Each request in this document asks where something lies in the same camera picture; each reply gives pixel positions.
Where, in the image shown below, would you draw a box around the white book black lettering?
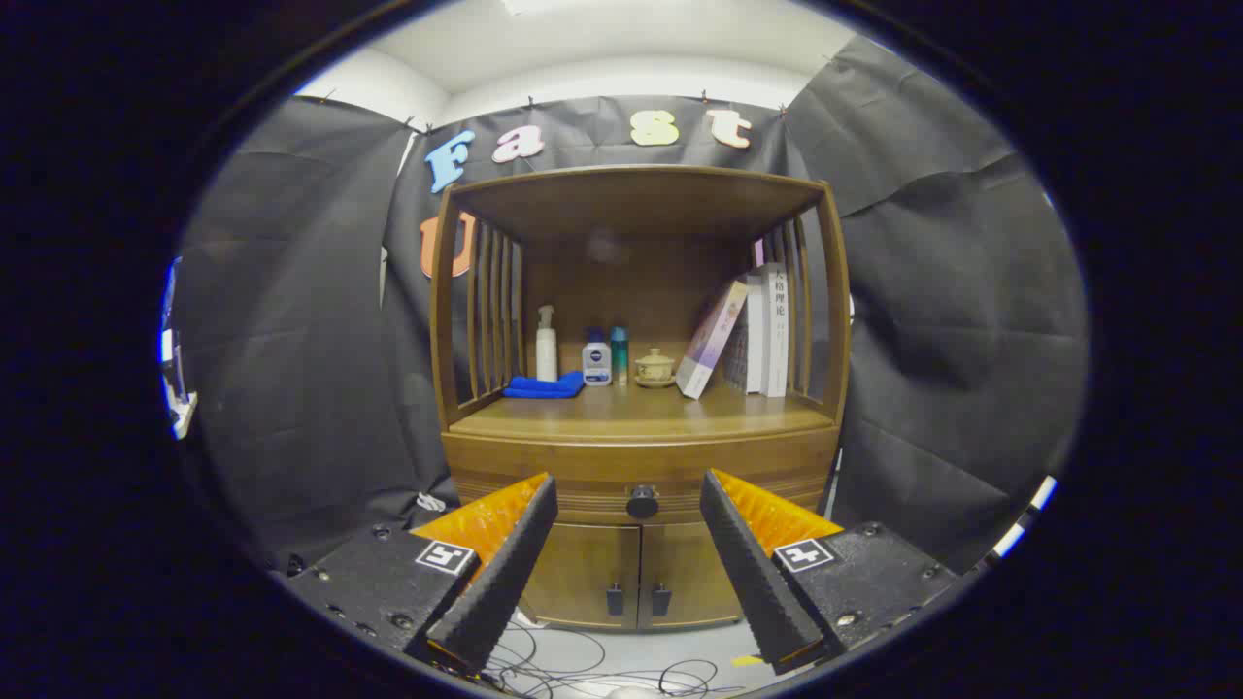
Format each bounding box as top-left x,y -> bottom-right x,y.
759,262 -> 790,399

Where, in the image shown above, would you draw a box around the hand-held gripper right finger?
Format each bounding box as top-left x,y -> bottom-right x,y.
699,469 -> 962,678

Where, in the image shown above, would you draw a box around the black backdrop cloth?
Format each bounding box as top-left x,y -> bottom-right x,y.
175,34 -> 1089,574

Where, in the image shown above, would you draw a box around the wooden cabinet door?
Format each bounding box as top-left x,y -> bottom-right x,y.
638,522 -> 744,627
520,522 -> 642,630

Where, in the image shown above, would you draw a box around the thin white book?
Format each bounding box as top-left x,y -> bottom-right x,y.
744,274 -> 768,394

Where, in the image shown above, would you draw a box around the wooden countertop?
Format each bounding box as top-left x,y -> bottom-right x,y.
449,381 -> 838,440

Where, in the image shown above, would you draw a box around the white pump bottle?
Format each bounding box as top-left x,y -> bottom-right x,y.
535,305 -> 559,383

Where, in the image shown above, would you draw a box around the thin black cables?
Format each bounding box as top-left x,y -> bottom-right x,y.
486,616 -> 749,698

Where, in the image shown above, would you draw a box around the wooden drawer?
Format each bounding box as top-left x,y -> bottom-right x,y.
442,432 -> 841,525

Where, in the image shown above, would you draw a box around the dark patterned book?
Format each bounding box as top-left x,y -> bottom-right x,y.
722,311 -> 751,393

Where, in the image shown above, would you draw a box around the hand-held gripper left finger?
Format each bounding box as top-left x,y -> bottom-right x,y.
282,472 -> 560,678

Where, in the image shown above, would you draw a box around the beige lidded teacup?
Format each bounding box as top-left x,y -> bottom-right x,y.
633,348 -> 677,389

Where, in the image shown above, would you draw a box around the blue folded cloth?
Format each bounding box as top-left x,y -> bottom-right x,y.
502,371 -> 587,400

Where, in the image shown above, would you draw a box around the white blue edge object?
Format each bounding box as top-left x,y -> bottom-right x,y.
160,257 -> 200,440

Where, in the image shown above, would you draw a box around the wooden cabinet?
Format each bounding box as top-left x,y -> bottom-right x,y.
428,163 -> 854,634

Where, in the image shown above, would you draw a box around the purple white book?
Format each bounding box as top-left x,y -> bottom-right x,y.
675,280 -> 750,401

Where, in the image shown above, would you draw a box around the white bottle blue cap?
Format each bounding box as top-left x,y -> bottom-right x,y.
582,328 -> 613,387

